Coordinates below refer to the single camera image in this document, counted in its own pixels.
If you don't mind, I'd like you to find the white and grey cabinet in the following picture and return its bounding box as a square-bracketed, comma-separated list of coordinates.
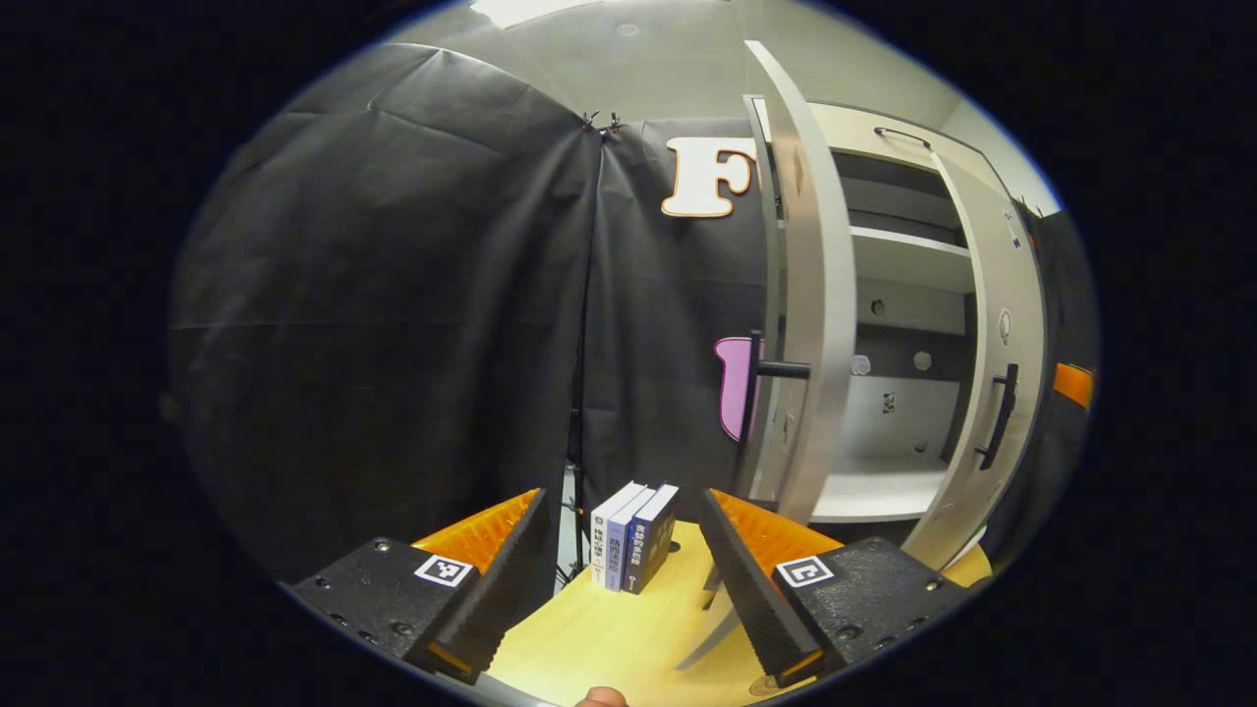
[751, 93, 1052, 551]

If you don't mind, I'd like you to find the light blue book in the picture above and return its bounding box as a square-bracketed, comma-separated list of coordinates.
[606, 486, 657, 592]

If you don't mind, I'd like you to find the dark blue book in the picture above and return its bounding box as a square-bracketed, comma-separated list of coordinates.
[622, 483, 681, 595]

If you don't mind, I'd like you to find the black door handle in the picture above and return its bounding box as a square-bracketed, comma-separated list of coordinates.
[743, 332, 813, 472]
[975, 363, 1019, 470]

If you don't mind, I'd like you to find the white cabinet shelf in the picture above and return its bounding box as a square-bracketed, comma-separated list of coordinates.
[810, 460, 949, 523]
[849, 226, 973, 294]

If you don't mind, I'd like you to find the white book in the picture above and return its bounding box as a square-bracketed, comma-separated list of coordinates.
[589, 481, 644, 588]

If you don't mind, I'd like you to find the ceiling light panel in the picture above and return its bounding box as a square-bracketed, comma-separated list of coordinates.
[471, 0, 595, 28]

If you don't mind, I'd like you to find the white cabinet drawer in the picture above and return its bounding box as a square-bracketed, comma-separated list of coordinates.
[810, 101, 983, 176]

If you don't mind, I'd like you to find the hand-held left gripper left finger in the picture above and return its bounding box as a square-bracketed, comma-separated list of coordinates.
[280, 487, 553, 686]

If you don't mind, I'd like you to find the black backdrop stand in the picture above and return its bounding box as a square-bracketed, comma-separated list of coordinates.
[558, 133, 600, 590]

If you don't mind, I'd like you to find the white cabinet door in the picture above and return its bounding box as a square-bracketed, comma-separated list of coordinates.
[903, 147, 1050, 571]
[678, 39, 858, 671]

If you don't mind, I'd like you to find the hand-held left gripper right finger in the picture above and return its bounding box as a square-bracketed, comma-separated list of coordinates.
[698, 488, 985, 689]

